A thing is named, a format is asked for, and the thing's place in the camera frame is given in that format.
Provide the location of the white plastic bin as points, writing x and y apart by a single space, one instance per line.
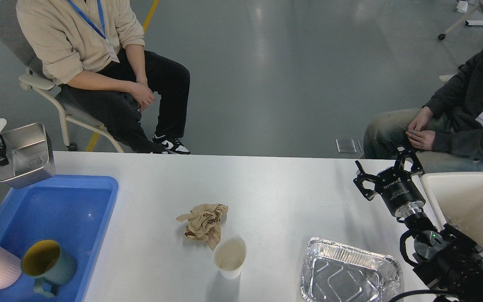
457 198

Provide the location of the grey office chair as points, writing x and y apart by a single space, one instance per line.
67 110

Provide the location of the white paper cup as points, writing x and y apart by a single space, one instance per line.
229 256

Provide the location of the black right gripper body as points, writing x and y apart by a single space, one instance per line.
399 192

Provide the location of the person in beige sweater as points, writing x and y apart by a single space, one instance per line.
94 50

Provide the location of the crumpled brown paper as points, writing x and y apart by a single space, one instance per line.
204 223

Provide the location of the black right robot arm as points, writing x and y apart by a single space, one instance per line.
448 262

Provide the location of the white chair base background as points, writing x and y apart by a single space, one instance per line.
468 16

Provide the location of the person in dark hoodie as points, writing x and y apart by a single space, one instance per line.
446 133

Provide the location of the aluminium foil tray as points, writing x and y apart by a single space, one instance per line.
336 272

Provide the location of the blue plastic tray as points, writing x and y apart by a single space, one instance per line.
74 210

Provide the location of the metal floor socket plate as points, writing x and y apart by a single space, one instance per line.
350 146

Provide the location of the stainless steel rectangular tin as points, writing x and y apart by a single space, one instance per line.
29 154

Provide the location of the teal mug yellow inside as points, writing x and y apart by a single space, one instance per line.
50 265

